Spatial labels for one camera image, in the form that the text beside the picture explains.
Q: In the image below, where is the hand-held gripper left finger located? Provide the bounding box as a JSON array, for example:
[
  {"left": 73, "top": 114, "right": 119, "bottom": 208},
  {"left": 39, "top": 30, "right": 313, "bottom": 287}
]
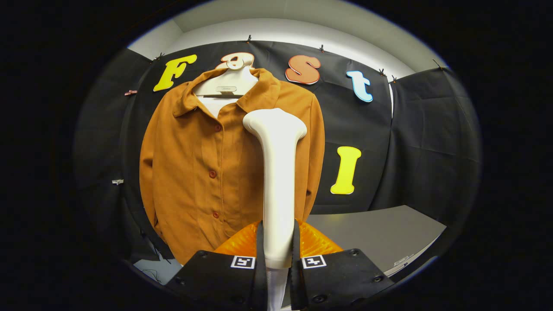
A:
[{"left": 166, "top": 220, "right": 268, "bottom": 311}]

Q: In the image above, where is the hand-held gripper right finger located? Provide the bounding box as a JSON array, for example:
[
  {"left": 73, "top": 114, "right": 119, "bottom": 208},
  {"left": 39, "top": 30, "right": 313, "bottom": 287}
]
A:
[{"left": 289, "top": 219, "right": 394, "bottom": 311}]

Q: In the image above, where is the orange button-up shirt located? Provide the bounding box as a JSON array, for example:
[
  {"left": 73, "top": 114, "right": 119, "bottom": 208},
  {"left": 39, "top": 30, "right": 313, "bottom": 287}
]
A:
[{"left": 139, "top": 67, "right": 325, "bottom": 265}]

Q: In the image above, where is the white garment steamer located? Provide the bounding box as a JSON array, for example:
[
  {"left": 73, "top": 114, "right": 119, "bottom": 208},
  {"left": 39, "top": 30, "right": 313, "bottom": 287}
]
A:
[{"left": 242, "top": 108, "right": 308, "bottom": 269}]

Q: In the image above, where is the grey cabinet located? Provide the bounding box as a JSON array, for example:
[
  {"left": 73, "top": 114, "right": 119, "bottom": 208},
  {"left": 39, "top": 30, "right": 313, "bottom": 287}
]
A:
[{"left": 305, "top": 205, "right": 447, "bottom": 277}]

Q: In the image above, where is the black backdrop cloth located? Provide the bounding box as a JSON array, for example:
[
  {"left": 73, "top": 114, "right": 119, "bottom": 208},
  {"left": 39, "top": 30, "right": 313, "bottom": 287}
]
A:
[{"left": 73, "top": 41, "right": 482, "bottom": 264}]

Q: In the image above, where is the white mannequin torso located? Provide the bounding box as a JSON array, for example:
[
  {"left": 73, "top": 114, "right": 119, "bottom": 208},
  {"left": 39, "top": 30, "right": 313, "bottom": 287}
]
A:
[{"left": 193, "top": 54, "right": 259, "bottom": 118}]

